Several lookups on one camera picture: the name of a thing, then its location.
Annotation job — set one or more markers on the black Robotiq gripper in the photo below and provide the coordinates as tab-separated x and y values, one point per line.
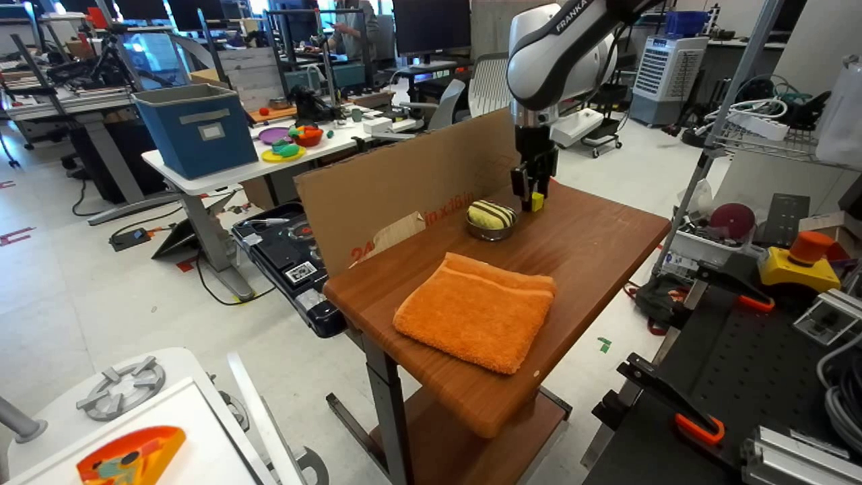
536	150

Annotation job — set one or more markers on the yellow cube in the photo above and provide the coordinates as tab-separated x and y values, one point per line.
536	204

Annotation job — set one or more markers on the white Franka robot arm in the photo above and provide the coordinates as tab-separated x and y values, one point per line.
561	54

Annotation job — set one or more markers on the yellow striped ball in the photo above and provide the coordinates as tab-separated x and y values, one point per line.
489	215

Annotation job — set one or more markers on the small dark bowl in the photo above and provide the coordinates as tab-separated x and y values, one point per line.
489	235

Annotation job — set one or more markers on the folded orange towel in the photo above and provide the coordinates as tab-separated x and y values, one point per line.
474	310

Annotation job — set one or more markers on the brown cardboard panel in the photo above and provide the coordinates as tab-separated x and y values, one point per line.
394	192

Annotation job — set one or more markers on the white portable air conditioner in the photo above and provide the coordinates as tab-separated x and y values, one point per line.
663	76

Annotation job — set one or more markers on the black computer monitor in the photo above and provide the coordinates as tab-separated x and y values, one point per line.
431	26

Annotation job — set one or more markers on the dark red disc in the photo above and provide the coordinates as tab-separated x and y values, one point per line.
730	219

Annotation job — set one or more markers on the red toy bowl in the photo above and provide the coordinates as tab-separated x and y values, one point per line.
309	136

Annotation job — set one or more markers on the yellow toy plate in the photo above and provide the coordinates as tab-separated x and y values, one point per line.
283	155

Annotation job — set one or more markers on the black keypad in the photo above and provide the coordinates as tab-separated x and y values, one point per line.
781	219

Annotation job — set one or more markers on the purple toy plate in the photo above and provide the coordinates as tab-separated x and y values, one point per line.
272	136

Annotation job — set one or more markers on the black perforated robot table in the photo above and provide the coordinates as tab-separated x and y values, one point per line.
717	379

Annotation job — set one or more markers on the yellow emergency stop box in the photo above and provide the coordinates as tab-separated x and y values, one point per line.
799	264

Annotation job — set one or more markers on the white work table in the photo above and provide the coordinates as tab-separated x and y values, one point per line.
217	177

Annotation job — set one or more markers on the blue storage box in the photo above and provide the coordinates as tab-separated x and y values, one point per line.
197	130

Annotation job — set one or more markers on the white toy kitchen unit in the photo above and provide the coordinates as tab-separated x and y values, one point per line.
179	422

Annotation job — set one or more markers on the orange toy piece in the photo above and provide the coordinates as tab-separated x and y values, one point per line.
131	456

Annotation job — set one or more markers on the table frame with lower shelf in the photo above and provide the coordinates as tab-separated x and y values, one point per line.
391	422

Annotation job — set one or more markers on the small metal bracket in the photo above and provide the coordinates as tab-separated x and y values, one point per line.
825	318

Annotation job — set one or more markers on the aluminium extrusion rail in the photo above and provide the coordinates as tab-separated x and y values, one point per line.
790	456

